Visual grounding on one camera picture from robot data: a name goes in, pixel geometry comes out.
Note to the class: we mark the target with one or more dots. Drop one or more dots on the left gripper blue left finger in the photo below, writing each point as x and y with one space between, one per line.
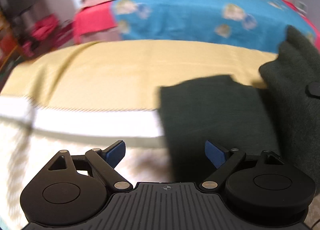
103 162

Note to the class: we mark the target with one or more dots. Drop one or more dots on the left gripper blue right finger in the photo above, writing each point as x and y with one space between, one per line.
225 161

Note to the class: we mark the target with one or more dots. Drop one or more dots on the dark green knit sweater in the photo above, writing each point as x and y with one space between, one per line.
280 117

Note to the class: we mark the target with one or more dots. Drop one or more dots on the patterned beige yellow bed sheet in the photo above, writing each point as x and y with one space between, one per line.
67 102

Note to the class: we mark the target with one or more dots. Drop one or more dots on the blue floral duvet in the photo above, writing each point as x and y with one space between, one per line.
253 24

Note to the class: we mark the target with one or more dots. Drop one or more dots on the red bag on floor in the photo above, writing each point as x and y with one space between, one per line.
44 27

